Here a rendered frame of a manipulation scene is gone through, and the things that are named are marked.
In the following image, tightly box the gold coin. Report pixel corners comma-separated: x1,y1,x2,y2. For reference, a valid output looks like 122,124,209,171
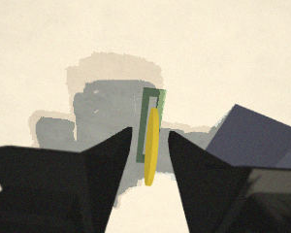
145,108,159,186

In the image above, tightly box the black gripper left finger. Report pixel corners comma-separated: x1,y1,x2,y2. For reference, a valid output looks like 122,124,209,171
0,127,133,233

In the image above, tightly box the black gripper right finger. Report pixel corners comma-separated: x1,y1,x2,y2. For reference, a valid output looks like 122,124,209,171
168,131,291,233

